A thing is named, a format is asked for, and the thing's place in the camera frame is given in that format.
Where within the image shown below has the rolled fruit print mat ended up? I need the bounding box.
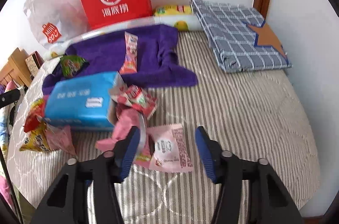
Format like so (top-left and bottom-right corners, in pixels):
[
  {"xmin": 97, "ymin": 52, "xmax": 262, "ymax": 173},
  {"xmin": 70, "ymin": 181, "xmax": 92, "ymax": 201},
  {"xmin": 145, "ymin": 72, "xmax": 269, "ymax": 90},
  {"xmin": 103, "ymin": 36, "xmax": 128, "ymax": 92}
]
[{"xmin": 44, "ymin": 14, "xmax": 205, "ymax": 60}]

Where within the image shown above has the strawberry print snack packet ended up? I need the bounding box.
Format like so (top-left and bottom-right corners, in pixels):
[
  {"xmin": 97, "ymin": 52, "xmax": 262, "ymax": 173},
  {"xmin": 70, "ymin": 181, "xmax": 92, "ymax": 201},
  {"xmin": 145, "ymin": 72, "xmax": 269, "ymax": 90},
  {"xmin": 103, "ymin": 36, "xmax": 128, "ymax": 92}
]
[{"xmin": 110, "ymin": 84, "xmax": 158, "ymax": 119}]

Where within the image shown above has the white plastic bag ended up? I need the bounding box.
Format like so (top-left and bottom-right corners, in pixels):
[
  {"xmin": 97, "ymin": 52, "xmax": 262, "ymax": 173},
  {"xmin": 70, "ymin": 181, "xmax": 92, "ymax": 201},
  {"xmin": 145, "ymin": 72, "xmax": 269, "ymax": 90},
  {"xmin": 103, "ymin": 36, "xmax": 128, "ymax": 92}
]
[{"xmin": 23, "ymin": 0, "xmax": 89, "ymax": 50}]

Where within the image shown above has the green snack packet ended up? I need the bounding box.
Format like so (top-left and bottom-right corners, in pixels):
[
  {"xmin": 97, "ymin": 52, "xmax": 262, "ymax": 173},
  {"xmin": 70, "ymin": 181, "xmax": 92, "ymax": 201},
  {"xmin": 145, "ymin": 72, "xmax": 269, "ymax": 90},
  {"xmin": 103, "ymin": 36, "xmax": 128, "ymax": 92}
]
[{"xmin": 60, "ymin": 54, "xmax": 89, "ymax": 78}]

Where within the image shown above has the blue tissue pack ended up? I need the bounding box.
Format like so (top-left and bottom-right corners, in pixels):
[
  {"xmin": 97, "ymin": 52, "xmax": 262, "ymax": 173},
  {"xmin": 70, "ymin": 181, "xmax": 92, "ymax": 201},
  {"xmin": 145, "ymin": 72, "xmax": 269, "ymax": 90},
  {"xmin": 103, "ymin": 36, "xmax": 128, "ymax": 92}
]
[{"xmin": 44, "ymin": 71, "xmax": 128, "ymax": 132}]

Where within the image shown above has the printed pillow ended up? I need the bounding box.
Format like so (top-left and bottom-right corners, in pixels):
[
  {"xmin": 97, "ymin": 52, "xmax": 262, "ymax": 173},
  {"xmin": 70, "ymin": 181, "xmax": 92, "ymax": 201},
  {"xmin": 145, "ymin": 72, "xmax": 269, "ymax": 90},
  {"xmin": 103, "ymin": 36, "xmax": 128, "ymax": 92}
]
[{"xmin": 0, "ymin": 80, "xmax": 19, "ymax": 150}]

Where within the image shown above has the black cable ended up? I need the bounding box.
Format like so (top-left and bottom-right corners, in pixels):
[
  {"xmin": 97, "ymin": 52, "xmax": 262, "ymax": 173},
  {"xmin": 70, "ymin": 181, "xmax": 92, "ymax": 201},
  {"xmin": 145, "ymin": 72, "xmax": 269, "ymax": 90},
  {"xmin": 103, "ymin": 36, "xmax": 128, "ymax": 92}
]
[{"xmin": 0, "ymin": 147, "xmax": 21, "ymax": 224}]

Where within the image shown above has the yellow triangular snack packet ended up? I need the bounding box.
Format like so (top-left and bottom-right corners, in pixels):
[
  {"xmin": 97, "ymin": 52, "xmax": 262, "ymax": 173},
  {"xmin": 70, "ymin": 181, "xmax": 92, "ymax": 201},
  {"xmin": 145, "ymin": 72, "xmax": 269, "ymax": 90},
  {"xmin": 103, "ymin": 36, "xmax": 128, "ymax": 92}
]
[{"xmin": 19, "ymin": 122, "xmax": 52, "ymax": 152}]

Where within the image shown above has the wooden headboard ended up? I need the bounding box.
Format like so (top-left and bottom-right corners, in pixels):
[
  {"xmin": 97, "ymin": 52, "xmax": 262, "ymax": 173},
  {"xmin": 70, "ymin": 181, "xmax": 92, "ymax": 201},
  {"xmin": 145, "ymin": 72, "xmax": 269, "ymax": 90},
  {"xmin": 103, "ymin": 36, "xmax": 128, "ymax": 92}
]
[{"xmin": 0, "ymin": 47, "xmax": 32, "ymax": 88}]

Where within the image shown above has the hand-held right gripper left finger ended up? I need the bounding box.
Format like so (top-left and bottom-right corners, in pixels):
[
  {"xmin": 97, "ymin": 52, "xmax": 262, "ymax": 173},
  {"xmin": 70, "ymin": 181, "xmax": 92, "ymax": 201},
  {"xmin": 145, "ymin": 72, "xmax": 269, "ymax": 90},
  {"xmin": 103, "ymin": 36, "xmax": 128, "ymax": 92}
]
[{"xmin": 30, "ymin": 126, "xmax": 141, "ymax": 224}]

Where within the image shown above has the long pink red snack packet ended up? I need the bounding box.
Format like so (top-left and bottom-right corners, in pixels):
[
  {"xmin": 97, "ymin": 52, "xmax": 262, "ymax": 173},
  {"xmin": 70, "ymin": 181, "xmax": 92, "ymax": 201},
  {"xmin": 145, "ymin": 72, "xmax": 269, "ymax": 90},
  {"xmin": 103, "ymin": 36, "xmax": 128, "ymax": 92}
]
[{"xmin": 119, "ymin": 32, "xmax": 139, "ymax": 74}]

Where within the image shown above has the folded blue checked cloth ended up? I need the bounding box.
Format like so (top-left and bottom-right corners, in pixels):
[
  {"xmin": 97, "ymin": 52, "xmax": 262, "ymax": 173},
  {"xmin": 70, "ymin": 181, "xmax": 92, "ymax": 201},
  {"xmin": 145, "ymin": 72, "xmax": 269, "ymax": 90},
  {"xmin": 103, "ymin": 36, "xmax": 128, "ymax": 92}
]
[{"xmin": 190, "ymin": 0, "xmax": 292, "ymax": 73}]

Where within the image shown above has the pink lettered snack packet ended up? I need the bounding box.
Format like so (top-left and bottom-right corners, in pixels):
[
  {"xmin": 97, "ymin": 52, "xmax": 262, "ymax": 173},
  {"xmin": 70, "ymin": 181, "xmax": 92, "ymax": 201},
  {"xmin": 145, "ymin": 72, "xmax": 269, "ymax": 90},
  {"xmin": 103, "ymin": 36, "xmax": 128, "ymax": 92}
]
[{"xmin": 46, "ymin": 125, "xmax": 77, "ymax": 156}]

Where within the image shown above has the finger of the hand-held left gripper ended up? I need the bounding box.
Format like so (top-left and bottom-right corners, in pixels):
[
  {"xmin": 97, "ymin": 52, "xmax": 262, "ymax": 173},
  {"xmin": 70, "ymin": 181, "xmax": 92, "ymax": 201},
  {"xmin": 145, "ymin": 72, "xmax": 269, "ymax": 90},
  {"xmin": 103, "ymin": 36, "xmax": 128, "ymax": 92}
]
[{"xmin": 0, "ymin": 90, "xmax": 21, "ymax": 109}]

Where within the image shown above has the purple towel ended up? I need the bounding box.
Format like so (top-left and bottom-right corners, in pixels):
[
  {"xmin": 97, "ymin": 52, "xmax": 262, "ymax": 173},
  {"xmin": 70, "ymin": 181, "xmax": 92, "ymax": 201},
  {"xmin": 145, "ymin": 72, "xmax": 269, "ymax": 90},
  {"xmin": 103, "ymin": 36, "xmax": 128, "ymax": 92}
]
[{"xmin": 42, "ymin": 24, "xmax": 199, "ymax": 95}]

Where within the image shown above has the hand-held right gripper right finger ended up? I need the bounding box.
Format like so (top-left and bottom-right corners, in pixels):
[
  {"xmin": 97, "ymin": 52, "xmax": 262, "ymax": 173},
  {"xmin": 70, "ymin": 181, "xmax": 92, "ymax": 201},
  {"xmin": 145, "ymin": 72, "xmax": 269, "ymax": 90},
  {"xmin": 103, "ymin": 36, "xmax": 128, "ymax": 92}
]
[{"xmin": 195, "ymin": 126, "xmax": 304, "ymax": 224}]

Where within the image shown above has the pale pink snack packet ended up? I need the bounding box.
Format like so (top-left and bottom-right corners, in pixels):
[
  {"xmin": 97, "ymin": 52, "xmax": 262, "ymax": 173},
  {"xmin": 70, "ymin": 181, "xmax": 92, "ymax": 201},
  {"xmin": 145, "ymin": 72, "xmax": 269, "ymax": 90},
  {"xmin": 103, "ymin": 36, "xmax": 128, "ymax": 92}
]
[{"xmin": 147, "ymin": 125, "xmax": 194, "ymax": 172}]

